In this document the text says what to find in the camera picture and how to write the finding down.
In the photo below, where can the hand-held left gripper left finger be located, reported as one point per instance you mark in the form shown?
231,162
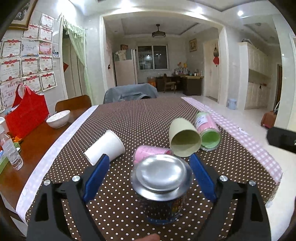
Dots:
96,178

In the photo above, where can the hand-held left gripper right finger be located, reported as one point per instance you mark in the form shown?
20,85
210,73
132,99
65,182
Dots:
203,178

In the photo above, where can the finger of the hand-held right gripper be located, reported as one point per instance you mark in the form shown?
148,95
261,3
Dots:
281,139

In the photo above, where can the printed stainless steel cup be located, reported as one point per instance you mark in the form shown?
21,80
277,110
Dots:
161,172

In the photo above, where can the white paper cup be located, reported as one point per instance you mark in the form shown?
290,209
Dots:
106,146

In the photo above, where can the beige paper cup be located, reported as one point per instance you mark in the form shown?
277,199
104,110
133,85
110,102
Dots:
182,132

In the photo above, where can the pink and green clear cup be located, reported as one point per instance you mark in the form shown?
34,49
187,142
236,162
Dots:
205,122

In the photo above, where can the pink plastic cup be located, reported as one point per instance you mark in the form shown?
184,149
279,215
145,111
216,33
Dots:
148,151

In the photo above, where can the person's left hand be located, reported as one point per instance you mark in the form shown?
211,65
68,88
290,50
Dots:
149,238

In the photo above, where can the reddish brown stool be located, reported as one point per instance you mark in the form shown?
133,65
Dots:
269,119

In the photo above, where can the pink checked cloth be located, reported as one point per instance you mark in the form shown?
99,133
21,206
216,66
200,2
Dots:
254,148

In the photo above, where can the light blue bin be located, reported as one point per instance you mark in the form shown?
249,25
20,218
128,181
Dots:
232,104

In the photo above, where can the wooden dining table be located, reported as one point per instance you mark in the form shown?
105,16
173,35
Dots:
34,146

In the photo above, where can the white ceramic bowl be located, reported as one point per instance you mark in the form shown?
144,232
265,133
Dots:
57,119

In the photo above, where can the brown polka-dot tablecloth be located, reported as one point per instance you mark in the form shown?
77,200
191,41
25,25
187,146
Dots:
138,120

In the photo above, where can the brown wooden chair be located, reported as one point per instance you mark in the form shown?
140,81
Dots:
74,102

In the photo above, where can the clear plastic bottle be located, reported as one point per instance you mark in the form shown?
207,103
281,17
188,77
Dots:
12,153

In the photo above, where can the red paper bag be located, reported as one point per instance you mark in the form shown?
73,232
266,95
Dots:
27,115

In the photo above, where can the grey covered chair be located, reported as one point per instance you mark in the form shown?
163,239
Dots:
129,91

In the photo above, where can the dark wooden desk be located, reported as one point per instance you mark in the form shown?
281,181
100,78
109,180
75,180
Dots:
192,85

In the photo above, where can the white entrance door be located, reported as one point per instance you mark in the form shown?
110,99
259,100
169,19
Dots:
211,76

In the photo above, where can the wooden desk chair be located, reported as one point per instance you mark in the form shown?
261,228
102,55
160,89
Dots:
170,84

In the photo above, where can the red hanging ornament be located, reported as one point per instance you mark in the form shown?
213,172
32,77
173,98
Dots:
216,59

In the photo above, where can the row of desk clutter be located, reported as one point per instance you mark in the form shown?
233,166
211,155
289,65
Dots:
185,70

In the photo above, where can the orange box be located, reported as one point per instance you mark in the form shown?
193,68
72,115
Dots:
152,81

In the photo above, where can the white refrigerator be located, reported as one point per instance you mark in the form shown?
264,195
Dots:
124,71

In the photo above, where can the green lace curtain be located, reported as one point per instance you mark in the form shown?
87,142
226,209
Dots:
79,51

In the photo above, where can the window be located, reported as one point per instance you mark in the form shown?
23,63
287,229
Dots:
152,58

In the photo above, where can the ceiling fan lamp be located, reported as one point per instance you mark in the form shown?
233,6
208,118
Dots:
158,34

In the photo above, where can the white wall cabinet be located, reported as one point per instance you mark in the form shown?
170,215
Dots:
254,69

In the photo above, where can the small framed wall painting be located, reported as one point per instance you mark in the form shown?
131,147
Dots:
193,45

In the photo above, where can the group of wall certificates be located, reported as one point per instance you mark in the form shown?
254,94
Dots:
30,67

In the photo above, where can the small wall photos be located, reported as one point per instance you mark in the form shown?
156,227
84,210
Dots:
56,53

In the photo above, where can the framed wall picture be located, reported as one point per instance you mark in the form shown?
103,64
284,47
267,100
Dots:
22,14

